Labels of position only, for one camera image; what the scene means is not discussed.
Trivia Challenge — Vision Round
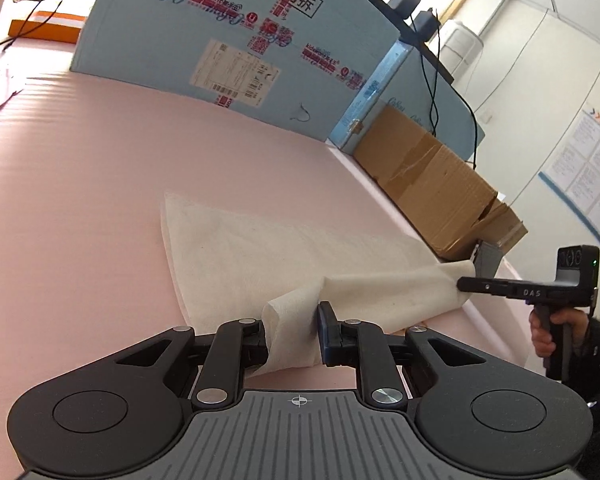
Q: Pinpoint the white fabric shopping bag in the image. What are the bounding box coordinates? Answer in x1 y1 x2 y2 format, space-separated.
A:
161 194 475 374

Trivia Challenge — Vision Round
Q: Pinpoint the black sleeved right forearm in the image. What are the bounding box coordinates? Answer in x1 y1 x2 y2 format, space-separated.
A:
564 318 600 412

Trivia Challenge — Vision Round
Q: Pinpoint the person's right hand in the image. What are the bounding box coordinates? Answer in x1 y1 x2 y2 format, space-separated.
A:
528 306 592 360

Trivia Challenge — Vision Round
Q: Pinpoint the open brown storage carton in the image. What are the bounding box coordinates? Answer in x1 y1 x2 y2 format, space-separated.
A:
353 106 527 261

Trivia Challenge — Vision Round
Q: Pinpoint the white air conditioner unit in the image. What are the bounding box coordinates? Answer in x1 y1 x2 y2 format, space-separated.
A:
440 20 483 79

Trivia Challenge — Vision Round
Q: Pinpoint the black power adapter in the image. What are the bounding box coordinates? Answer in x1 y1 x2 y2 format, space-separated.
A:
412 8 440 42
388 0 420 20

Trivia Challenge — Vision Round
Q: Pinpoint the black shelf board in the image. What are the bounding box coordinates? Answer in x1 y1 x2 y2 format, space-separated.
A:
367 0 454 84

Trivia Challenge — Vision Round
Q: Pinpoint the large blue printed carton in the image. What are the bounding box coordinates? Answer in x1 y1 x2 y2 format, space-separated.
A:
71 0 398 140

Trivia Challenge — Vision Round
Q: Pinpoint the orange tray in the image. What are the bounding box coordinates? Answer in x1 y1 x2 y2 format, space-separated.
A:
7 11 86 44

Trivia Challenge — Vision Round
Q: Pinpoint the wall information poster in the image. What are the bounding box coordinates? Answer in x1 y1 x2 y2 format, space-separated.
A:
539 104 600 244

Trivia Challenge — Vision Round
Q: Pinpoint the black power cable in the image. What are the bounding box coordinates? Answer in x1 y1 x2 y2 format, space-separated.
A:
417 34 479 172

